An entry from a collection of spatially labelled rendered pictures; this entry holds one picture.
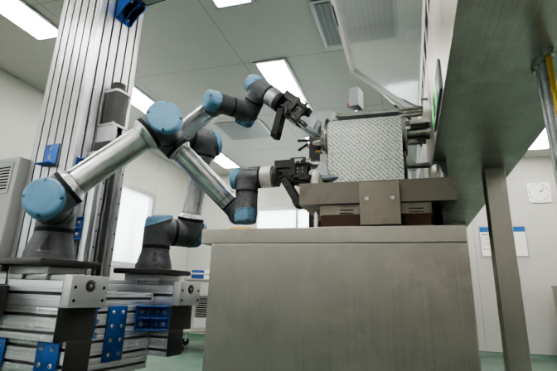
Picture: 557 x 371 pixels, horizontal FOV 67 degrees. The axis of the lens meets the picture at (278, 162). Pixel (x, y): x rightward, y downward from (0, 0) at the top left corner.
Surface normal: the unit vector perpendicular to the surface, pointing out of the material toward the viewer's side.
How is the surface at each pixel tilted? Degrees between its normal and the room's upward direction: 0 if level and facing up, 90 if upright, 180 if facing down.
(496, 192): 90
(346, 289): 90
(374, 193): 90
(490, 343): 90
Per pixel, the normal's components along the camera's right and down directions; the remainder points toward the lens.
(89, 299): 0.91, -0.10
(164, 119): 0.35, -0.36
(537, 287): -0.29, -0.29
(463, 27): -0.03, 0.96
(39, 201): 0.16, -0.20
